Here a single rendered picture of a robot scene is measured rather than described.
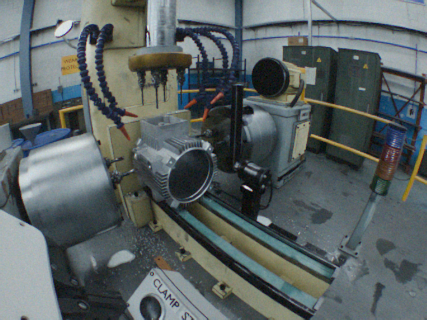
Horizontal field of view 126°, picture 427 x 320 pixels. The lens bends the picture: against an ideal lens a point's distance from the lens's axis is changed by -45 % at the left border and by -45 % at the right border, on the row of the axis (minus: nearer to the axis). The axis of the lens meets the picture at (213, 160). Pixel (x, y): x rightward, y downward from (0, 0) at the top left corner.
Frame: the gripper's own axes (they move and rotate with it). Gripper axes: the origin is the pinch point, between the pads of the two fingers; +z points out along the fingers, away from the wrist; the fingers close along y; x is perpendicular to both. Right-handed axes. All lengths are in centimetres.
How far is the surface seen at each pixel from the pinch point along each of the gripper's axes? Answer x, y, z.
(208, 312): -3.5, -4.0, 9.2
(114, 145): -10.8, 47.0, 12.5
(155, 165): -13.7, 30.5, 18.0
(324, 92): -271, 86, 219
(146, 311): 0.3, -0.1, 5.8
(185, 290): -3.5, -0.3, 9.0
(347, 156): -205, 23, 288
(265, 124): -48, 27, 40
